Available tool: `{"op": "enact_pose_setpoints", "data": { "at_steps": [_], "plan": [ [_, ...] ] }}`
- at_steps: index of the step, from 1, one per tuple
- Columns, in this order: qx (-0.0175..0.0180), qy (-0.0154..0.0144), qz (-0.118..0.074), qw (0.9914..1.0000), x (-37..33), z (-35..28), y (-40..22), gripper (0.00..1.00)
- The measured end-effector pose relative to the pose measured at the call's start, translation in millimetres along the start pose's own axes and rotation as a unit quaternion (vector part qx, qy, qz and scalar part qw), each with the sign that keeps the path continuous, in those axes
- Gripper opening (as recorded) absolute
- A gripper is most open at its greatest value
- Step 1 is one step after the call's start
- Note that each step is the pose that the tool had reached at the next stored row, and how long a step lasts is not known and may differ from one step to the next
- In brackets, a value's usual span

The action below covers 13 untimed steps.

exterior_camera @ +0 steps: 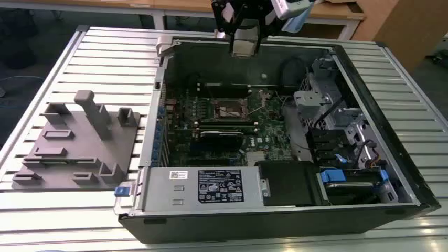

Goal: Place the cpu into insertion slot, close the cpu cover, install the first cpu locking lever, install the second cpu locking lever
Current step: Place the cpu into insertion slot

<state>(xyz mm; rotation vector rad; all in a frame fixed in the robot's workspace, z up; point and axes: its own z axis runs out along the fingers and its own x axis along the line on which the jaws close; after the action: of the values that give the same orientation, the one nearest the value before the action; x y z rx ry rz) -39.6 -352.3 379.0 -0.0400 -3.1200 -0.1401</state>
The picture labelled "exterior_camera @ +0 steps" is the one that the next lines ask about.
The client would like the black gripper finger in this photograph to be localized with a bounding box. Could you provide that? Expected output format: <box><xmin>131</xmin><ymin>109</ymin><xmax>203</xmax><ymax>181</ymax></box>
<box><xmin>258</xmin><ymin>12</ymin><xmax>278</xmax><ymax>52</ymax></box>
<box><xmin>212</xmin><ymin>0</ymin><xmax>239</xmax><ymax>55</ymax></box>

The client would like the silver CPU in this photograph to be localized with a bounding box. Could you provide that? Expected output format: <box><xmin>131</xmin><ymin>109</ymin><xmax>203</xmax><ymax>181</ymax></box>
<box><xmin>231</xmin><ymin>38</ymin><xmax>259</xmax><ymax>57</ymax></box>

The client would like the CPU socket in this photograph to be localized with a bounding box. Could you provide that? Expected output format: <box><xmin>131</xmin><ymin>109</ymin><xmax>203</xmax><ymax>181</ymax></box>
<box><xmin>212</xmin><ymin>98</ymin><xmax>251</xmax><ymax>122</ymax></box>

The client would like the wooden desk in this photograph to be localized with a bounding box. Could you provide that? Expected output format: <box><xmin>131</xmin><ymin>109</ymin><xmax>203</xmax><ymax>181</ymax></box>
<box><xmin>154</xmin><ymin>0</ymin><xmax>368</xmax><ymax>40</ymax></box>
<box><xmin>0</xmin><ymin>0</ymin><xmax>166</xmax><ymax>30</ymax></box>

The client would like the grey metal drive cage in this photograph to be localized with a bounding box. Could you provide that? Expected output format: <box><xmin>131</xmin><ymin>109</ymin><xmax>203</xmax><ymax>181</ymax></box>
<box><xmin>292</xmin><ymin>58</ymin><xmax>352</xmax><ymax>132</ymax></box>

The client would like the wooden cabinet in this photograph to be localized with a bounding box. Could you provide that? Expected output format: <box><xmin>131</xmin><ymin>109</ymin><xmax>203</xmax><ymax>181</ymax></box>
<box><xmin>352</xmin><ymin>0</ymin><xmax>448</xmax><ymax>77</ymax></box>

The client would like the green motherboard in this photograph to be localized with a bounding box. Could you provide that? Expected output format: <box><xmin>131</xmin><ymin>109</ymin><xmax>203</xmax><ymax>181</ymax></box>
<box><xmin>163</xmin><ymin>86</ymin><xmax>303</xmax><ymax>167</ymax></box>

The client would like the silver disk bay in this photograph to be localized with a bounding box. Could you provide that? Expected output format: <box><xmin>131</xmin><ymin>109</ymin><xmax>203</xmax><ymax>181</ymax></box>
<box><xmin>328</xmin><ymin>107</ymin><xmax>390</xmax><ymax>171</ymax></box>

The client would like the black plastic connector block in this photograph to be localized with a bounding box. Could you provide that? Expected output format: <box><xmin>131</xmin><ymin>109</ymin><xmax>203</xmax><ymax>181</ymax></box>
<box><xmin>306</xmin><ymin>128</ymin><xmax>355</xmax><ymax>165</ymax></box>

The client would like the black wheeled chair base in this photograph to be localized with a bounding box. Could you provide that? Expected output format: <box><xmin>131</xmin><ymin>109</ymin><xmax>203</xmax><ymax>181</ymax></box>
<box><xmin>432</xmin><ymin>36</ymin><xmax>448</xmax><ymax>64</ymax></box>

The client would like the silver heatsink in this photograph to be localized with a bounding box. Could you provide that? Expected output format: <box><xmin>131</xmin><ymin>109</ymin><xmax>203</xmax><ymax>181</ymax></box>
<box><xmin>246</xmin><ymin>151</ymin><xmax>268</xmax><ymax>167</ymax></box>

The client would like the black office chair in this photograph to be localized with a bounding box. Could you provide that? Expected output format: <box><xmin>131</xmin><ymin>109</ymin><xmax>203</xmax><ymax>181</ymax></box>
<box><xmin>0</xmin><ymin>9</ymin><xmax>40</xmax><ymax>70</ymax></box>

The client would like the hard disk in blue carrier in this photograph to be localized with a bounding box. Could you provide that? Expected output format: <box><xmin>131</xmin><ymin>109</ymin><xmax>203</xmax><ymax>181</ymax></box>
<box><xmin>316</xmin><ymin>167</ymin><xmax>391</xmax><ymax>206</ymax></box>

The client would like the black plastic shroud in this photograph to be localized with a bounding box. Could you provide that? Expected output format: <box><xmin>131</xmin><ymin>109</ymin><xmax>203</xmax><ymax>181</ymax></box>
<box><xmin>255</xmin><ymin>160</ymin><xmax>332</xmax><ymax>207</ymax></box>

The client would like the grey parts rack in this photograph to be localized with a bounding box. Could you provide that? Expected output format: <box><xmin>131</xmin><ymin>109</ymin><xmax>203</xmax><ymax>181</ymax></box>
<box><xmin>11</xmin><ymin>90</ymin><xmax>143</xmax><ymax>190</ymax></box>

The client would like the silver power supply unit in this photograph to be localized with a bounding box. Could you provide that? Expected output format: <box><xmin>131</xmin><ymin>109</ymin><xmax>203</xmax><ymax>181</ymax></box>
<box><xmin>128</xmin><ymin>166</ymin><xmax>274</xmax><ymax>215</ymax></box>

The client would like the black PC case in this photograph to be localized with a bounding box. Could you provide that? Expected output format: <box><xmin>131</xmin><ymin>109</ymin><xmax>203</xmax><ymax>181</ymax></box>
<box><xmin>118</xmin><ymin>36</ymin><xmax>443</xmax><ymax>245</ymax></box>

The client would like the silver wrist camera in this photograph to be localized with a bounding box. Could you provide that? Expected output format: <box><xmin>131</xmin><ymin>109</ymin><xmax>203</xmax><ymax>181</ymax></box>
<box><xmin>272</xmin><ymin>0</ymin><xmax>316</xmax><ymax>19</ymax></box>

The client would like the silver steel bracket plate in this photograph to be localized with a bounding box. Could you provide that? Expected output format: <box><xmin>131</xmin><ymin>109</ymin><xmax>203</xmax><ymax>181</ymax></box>
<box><xmin>294</xmin><ymin>90</ymin><xmax>332</xmax><ymax>120</ymax></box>

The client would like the black flat cable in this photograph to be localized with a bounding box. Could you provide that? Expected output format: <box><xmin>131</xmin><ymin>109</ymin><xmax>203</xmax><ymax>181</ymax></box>
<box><xmin>312</xmin><ymin>102</ymin><xmax>339</xmax><ymax>130</ymax></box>

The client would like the coloured wire bundle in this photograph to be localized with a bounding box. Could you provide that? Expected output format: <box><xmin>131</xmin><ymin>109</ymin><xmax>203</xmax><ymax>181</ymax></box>
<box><xmin>366</xmin><ymin>153</ymin><xmax>383</xmax><ymax>169</ymax></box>

